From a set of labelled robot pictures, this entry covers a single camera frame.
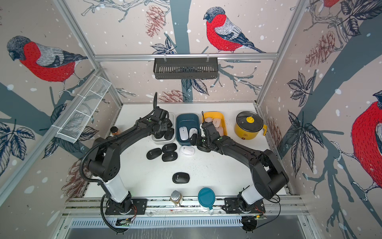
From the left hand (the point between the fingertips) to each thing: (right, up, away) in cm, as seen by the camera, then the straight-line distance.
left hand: (163, 121), depth 94 cm
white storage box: (0, -12, -1) cm, 12 cm away
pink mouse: (+31, +1, +16) cm, 35 cm away
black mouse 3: (+12, -31, -12) cm, 36 cm away
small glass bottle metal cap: (+11, -33, -27) cm, 44 cm away
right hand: (+20, -10, -6) cm, 23 cm away
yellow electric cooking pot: (+52, -8, -1) cm, 53 cm away
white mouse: (+12, -8, +7) cm, 16 cm away
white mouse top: (+15, -18, -2) cm, 24 cm away
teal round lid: (+26, -36, -24) cm, 50 cm away
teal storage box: (+16, 0, +14) cm, 21 cm away
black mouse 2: (+5, -21, -4) cm, 22 cm away
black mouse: (+2, -9, +6) cm, 11 cm away
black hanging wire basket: (+13, +38, +12) cm, 42 cm away
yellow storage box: (+37, +4, +14) cm, 40 cm away
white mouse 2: (+18, -7, +7) cm, 21 cm away
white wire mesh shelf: (-48, -2, -14) cm, 50 cm away
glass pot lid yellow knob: (+55, 0, -1) cm, 55 cm away
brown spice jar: (-31, -6, -1) cm, 32 cm away
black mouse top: (+4, -17, -1) cm, 17 cm away
